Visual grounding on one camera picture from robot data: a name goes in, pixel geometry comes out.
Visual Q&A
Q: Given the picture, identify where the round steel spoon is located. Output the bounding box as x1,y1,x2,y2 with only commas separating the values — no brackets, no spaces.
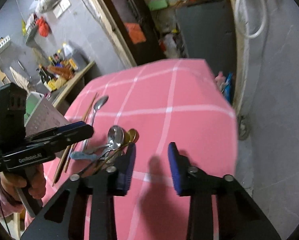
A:
77,125,126,178

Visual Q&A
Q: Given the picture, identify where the long steel spoon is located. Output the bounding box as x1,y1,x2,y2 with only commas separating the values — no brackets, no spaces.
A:
82,95,109,151

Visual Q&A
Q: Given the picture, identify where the wooden kitchen counter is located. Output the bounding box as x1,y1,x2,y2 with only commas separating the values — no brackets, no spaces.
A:
52,61,95,108

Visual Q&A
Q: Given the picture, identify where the person's left hand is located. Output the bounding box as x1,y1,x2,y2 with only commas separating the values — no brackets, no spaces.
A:
0,164,46,201

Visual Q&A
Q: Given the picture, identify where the brown wooden chopstick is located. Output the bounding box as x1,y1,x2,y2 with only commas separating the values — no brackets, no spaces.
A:
64,143,78,173
52,92,99,186

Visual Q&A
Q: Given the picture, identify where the perforated grey utensil holder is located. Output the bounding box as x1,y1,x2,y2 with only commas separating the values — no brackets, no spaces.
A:
24,92,69,137

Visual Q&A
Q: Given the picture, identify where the gold spoon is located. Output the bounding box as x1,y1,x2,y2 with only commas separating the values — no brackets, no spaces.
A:
93,128,139,173

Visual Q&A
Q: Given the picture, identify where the pink checked tablecloth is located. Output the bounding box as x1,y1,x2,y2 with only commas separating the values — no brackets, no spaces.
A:
24,58,239,240

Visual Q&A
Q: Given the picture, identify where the large oil bottle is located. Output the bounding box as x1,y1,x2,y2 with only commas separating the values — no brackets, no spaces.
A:
62,42,74,59

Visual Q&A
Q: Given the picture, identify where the red plastic bag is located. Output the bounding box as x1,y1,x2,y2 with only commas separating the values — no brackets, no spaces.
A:
36,17,50,37

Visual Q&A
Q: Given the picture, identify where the grey cabinet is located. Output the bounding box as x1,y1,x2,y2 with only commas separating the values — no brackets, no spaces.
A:
176,0,237,75

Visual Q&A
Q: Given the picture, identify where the blue patterned handle spoon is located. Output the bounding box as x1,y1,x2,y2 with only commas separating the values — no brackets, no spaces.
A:
70,152,97,161

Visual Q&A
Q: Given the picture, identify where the white hose on wall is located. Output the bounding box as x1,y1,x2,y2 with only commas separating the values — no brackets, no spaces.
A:
234,0,268,40

